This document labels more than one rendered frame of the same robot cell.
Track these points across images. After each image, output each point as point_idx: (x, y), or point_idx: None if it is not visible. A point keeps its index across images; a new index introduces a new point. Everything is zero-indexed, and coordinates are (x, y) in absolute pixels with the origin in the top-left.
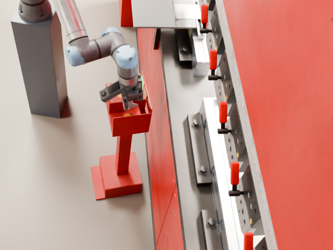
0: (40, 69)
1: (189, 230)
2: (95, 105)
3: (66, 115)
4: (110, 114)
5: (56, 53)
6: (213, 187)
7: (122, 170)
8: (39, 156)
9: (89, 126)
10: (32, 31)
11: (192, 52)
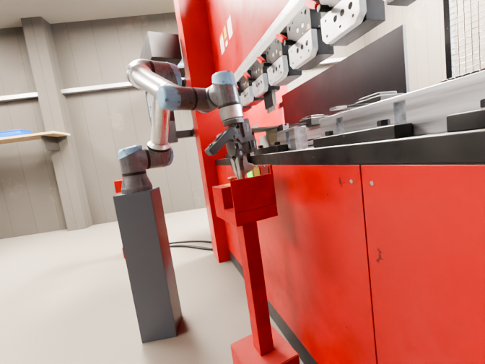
0: (147, 257)
1: (470, 131)
2: (212, 314)
3: (183, 331)
4: (226, 209)
5: (162, 235)
6: (423, 117)
7: (265, 341)
8: None
9: (211, 332)
10: (134, 202)
11: (283, 142)
